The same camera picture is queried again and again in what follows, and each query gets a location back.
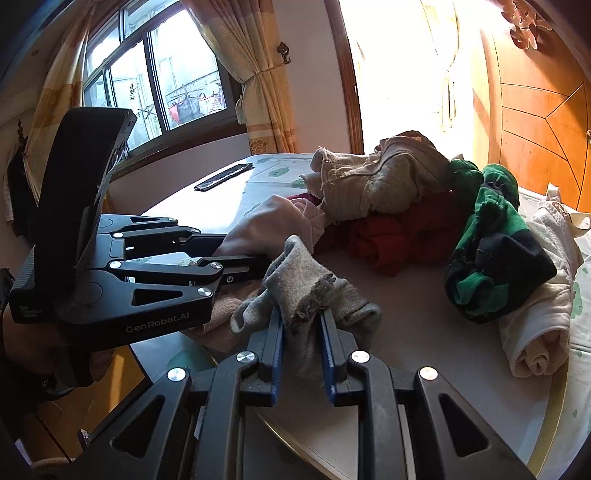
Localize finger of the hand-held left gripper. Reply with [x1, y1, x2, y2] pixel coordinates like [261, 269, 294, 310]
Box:
[108, 255, 274, 306]
[99, 215, 228, 256]

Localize carved door decoration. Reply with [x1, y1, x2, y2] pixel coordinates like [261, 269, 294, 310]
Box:
[501, 0, 552, 51]

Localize pink underwear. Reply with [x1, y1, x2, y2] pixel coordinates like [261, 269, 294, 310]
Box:
[194, 194, 326, 354]

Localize grey underwear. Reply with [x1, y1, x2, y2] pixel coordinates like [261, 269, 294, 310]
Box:
[231, 235, 383, 381]

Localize window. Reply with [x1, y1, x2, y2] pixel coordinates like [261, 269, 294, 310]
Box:
[81, 0, 243, 153]

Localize green and black underwear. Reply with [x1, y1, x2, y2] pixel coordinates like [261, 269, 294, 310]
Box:
[443, 159, 558, 324]

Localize white quilted underwear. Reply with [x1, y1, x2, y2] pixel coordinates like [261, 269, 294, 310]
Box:
[499, 182, 591, 379]

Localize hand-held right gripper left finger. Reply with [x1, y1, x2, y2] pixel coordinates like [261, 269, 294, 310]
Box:
[76, 307, 286, 480]

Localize beige underwear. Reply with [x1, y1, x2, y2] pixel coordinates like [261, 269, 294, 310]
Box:
[300, 130, 452, 227]

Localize person's left hand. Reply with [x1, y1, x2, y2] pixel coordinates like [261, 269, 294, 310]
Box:
[0, 307, 115, 400]

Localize yellow patterned curtain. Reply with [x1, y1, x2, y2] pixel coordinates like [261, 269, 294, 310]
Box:
[23, 0, 100, 204]
[182, 0, 298, 155]

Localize shallow cardboard box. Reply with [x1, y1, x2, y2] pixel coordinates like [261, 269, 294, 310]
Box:
[203, 231, 575, 480]

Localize black phone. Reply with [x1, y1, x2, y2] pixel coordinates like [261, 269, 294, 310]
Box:
[193, 162, 254, 193]

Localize green cloud print tablecloth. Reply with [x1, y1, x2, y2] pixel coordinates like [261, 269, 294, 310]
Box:
[139, 152, 591, 480]

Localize orange wooden door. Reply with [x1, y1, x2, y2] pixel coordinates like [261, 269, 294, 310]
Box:
[471, 18, 591, 213]

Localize brown wooden door frame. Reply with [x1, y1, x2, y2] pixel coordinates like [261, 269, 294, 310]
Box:
[323, 0, 365, 155]

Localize red underwear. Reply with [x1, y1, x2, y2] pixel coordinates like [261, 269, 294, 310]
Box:
[286, 189, 465, 278]

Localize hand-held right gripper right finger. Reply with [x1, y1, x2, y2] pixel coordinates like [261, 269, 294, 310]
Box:
[320, 308, 536, 480]

